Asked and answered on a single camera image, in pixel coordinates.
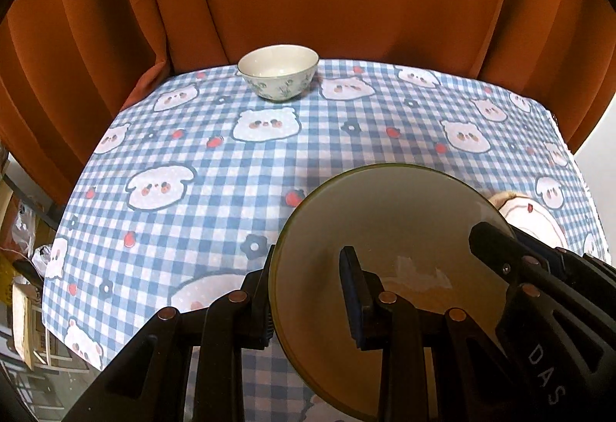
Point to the wooden cabinet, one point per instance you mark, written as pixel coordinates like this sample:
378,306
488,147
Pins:
38,335

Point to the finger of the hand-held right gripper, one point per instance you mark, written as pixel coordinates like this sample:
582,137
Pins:
577,275
500,253

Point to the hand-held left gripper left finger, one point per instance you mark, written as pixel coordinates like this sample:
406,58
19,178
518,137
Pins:
266,321

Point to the round yellow flower plate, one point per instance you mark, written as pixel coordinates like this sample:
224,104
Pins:
503,199

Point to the white bowl green leaf print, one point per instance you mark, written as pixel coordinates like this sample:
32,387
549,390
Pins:
276,66

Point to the blue checked cartoon tablecloth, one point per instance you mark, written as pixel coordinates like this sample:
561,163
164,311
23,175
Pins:
192,138

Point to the red rimmed white plate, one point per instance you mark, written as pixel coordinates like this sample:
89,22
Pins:
534,224

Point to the white plastic bag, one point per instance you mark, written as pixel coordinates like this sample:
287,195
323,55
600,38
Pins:
42,261

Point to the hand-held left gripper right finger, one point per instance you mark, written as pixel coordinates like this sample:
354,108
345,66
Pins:
350,297

